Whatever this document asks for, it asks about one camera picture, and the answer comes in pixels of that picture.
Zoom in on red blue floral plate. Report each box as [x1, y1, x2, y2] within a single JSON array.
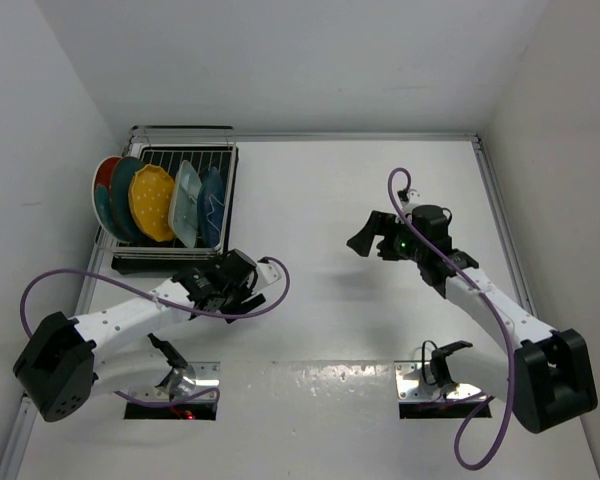
[[91, 156, 122, 221]]

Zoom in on teal round plate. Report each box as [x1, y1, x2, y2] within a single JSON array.
[[96, 156, 146, 243]]

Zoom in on metal base plate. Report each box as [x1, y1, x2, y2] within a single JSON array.
[[126, 362, 220, 403], [394, 360, 486, 404]]

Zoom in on wire dish rack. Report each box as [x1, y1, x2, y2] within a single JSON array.
[[91, 140, 238, 273]]

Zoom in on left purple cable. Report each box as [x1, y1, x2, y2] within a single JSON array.
[[19, 256, 291, 409]]

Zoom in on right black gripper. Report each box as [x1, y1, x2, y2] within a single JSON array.
[[348, 210, 426, 263]]

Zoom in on purple cable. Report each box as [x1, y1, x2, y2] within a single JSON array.
[[19, 256, 291, 409], [387, 167, 519, 472]]

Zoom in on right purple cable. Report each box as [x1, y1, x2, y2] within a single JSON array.
[[387, 167, 519, 472]]

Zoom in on light green divided tray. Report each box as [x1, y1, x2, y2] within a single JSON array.
[[168, 160, 202, 248]]

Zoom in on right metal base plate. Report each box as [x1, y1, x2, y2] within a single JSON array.
[[394, 360, 486, 404]]

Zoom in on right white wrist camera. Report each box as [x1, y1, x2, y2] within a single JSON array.
[[397, 189, 422, 216]]

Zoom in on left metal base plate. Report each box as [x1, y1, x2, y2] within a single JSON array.
[[126, 362, 220, 403]]

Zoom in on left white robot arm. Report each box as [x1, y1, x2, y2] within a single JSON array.
[[13, 250, 282, 422]]

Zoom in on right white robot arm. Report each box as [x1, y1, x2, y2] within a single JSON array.
[[347, 205, 598, 433]]

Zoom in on dark blue leaf dish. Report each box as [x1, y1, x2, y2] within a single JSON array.
[[197, 167, 225, 248]]

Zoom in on black drip tray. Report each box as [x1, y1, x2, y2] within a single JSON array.
[[98, 125, 239, 275]]

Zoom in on yellow dotted plate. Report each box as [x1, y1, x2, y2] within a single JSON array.
[[128, 165, 175, 243]]

